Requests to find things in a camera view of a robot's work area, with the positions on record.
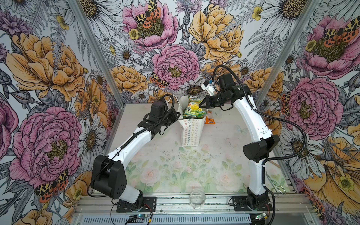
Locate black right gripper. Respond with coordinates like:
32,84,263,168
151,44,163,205
199,90,231,109

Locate small green snack packet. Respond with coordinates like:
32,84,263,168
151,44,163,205
183,96,207,119

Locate orange snack packet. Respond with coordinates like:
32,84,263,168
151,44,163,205
205,110,216,125

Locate white printed paper bag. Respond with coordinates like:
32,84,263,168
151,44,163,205
177,96,207,147

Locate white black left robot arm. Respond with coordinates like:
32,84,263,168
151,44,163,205
90,94,181,204

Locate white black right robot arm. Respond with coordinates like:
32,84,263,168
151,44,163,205
199,74,279,210

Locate clear glass cup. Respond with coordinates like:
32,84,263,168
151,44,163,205
189,189,206,209

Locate black corrugated right cable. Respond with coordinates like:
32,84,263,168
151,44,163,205
211,65,308,167

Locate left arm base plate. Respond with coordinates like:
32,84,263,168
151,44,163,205
116,197,157,213

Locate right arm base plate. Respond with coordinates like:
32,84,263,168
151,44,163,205
228,196,273,212

